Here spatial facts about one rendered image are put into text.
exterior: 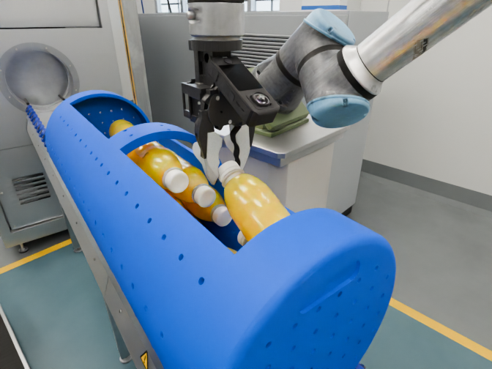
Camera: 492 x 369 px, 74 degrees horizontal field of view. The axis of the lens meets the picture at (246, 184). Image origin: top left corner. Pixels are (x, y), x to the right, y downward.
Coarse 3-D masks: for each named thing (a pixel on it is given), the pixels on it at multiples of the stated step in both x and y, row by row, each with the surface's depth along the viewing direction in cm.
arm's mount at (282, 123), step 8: (296, 112) 88; (304, 112) 90; (280, 120) 82; (288, 120) 84; (296, 120) 87; (304, 120) 90; (256, 128) 83; (264, 128) 82; (272, 128) 80; (280, 128) 83; (288, 128) 85; (272, 136) 80
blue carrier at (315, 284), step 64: (64, 128) 75; (128, 128) 60; (128, 192) 46; (128, 256) 40; (192, 256) 33; (256, 256) 29; (320, 256) 28; (384, 256) 36; (192, 320) 30; (256, 320) 26; (320, 320) 32
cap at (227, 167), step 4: (232, 160) 51; (224, 164) 50; (228, 164) 50; (232, 164) 51; (236, 164) 51; (220, 168) 51; (224, 168) 50; (228, 168) 50; (232, 168) 50; (236, 168) 51; (240, 168) 51; (220, 172) 50; (224, 172) 50; (220, 176) 51; (220, 180) 51
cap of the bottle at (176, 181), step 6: (168, 174) 55; (174, 174) 54; (180, 174) 55; (186, 174) 56; (168, 180) 54; (174, 180) 54; (180, 180) 55; (186, 180) 56; (168, 186) 54; (174, 186) 55; (180, 186) 56; (186, 186) 56; (174, 192) 55; (180, 192) 56
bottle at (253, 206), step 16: (224, 176) 50; (240, 176) 48; (224, 192) 49; (240, 192) 46; (256, 192) 46; (272, 192) 48; (240, 208) 45; (256, 208) 44; (272, 208) 44; (240, 224) 46; (256, 224) 44
